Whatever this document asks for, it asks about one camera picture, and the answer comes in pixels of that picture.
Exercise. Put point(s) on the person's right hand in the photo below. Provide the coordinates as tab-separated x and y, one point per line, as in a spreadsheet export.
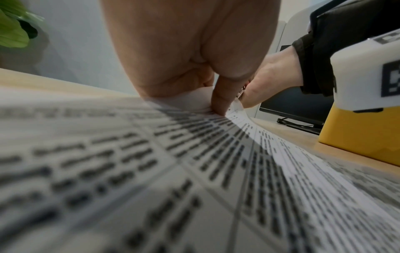
275	76

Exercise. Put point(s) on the person's left hand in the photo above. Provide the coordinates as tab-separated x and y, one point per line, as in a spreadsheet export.
187	44

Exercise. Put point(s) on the yellow plastic bin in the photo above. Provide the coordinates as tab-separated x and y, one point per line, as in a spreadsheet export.
359	136

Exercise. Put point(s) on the white printed paper sheet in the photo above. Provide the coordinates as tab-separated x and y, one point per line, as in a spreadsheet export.
312	187
109	173

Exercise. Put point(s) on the black monitor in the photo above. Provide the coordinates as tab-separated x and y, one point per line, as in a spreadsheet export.
297	106

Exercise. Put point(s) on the black wristband several markers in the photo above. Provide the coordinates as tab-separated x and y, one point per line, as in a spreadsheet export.
337	32

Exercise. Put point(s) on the green potted plant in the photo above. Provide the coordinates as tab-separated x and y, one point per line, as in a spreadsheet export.
12	32

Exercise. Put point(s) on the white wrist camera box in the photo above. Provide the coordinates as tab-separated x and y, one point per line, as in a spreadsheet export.
359	79

